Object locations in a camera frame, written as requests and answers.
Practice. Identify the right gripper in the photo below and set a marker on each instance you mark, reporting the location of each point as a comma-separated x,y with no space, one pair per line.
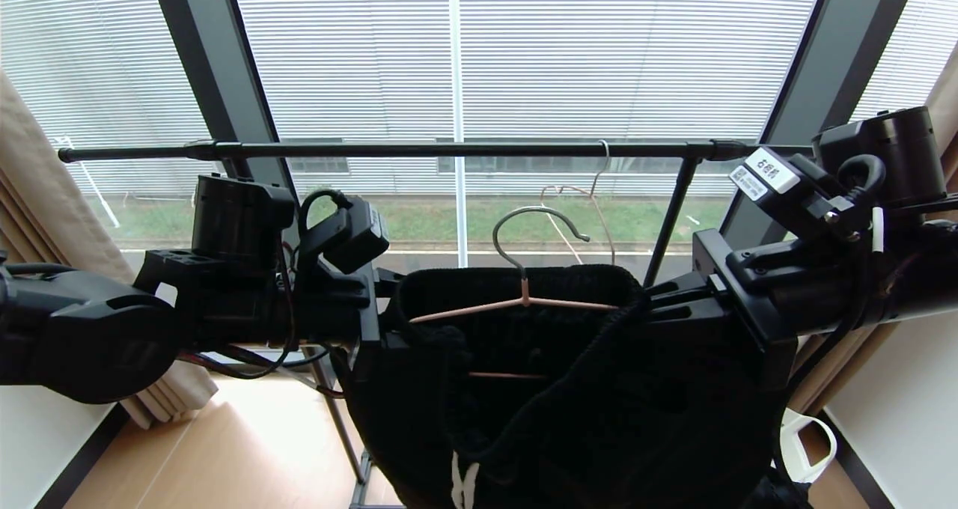
823,292

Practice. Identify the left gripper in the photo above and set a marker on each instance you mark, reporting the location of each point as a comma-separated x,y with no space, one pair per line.
314,303

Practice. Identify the black shorts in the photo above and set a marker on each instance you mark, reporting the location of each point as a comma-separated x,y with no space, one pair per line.
599,434

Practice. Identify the pink clothes hanger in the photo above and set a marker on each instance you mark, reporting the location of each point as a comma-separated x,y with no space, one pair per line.
605,157
525,296

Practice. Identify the heap of clothes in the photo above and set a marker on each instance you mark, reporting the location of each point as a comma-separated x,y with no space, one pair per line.
795,495

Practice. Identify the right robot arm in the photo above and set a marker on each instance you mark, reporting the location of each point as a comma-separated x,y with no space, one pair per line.
898,157

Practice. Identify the black clothes rack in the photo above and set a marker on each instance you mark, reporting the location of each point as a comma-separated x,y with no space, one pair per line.
374,150

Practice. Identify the white laundry basket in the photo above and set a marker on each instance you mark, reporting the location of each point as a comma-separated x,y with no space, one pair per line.
812,427

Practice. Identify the beige curtain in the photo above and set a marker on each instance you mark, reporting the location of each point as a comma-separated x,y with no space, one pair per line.
52,217
838,367

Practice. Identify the window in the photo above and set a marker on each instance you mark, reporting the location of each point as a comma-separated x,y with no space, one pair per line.
599,45

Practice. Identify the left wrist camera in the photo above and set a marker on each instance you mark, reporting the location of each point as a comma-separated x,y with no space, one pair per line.
352,236

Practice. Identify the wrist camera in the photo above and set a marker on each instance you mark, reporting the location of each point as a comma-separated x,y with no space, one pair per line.
352,236
778,180

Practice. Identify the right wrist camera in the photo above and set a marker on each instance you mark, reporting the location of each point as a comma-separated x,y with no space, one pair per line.
778,180

